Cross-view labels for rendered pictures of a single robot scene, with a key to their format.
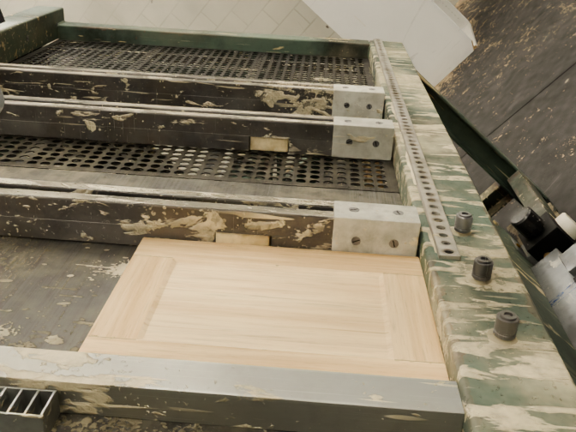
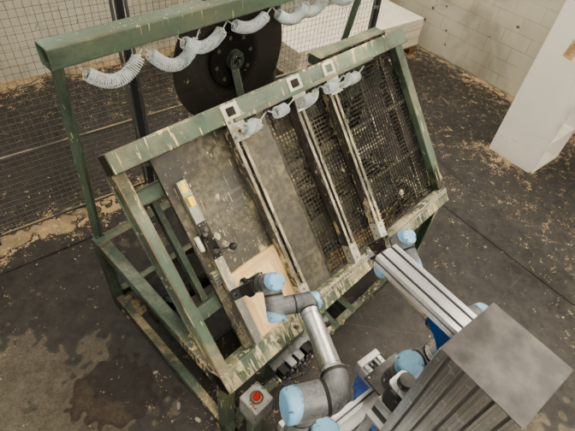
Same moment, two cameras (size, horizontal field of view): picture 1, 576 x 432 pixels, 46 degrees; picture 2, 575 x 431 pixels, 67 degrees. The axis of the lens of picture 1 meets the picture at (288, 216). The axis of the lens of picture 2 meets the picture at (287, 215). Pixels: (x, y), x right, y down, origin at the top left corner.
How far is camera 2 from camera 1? 1.83 m
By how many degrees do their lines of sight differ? 36
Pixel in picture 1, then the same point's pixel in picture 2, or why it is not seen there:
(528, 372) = (270, 349)
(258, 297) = not seen: hidden behind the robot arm
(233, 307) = not seen: hidden behind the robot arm
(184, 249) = (274, 257)
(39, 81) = (335, 119)
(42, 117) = (311, 156)
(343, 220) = (299, 289)
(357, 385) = (252, 326)
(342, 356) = (260, 315)
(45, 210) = (266, 221)
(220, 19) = not seen: outside the picture
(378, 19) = (531, 115)
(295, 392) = (246, 318)
